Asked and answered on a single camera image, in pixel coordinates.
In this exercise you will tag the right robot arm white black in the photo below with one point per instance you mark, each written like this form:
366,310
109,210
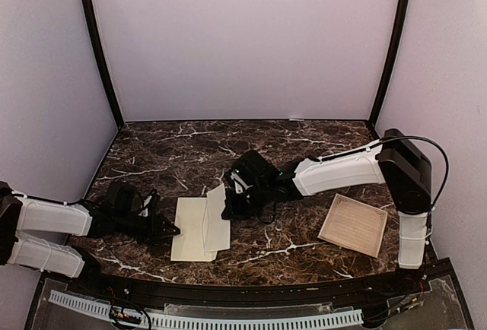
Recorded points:
393,160

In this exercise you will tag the flat lined letter paper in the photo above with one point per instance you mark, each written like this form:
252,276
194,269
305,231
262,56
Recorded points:
354,225

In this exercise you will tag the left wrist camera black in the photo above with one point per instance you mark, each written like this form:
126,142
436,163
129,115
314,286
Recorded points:
123,198

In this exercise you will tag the white slotted cable duct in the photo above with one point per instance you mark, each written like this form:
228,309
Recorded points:
211,317

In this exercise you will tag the black front table rail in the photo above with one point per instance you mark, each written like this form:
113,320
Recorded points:
290,276

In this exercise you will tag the lined letter paper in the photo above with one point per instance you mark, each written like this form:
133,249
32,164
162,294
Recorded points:
216,231
354,225

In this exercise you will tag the cream paper envelope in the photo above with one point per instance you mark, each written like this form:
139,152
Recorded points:
188,245

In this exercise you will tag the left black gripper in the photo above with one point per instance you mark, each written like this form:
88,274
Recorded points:
155,229

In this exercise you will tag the small circuit board with wires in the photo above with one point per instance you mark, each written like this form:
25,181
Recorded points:
121,317

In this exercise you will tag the black frame post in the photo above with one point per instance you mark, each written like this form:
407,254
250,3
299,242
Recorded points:
102,66
389,62

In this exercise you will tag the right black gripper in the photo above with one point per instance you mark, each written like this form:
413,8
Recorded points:
232,211

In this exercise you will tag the right black frame post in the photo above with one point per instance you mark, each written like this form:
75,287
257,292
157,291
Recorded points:
389,62

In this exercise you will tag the left black frame post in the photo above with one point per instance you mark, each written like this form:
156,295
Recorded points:
102,66

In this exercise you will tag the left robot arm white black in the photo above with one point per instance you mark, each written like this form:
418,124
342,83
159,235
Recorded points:
22,215

